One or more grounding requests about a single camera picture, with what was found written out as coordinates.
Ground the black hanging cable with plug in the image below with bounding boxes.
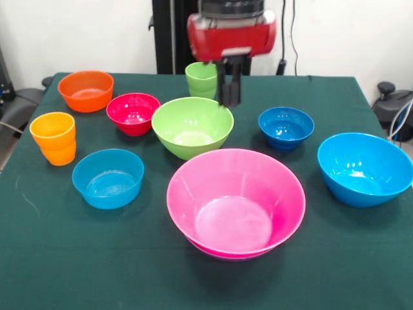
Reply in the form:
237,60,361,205
277,0,299,77

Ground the small pink bowl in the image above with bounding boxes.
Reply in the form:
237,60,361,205
105,92,161,137

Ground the large light blue bowl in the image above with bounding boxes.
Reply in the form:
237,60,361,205
317,131,413,209

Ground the purple bowl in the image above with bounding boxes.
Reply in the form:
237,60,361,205
188,238,281,262

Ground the green cup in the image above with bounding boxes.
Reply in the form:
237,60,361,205
185,61,219,100

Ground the lime green bowl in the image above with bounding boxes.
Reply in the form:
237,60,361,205
151,96,235,161

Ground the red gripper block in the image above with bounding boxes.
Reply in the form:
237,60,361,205
186,9,277,107

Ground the large pink bowl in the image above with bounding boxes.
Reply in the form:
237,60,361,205
166,148,307,260

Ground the orange bowl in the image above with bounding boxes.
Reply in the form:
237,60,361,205
57,70,115,114

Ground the dark blue bowl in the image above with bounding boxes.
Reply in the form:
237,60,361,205
257,107,316,152

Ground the orange cup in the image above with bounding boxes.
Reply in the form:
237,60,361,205
29,111,77,167

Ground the dark green tablecloth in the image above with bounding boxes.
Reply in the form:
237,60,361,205
0,72,413,310

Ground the small light blue bowl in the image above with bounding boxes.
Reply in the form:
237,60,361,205
71,148,145,211

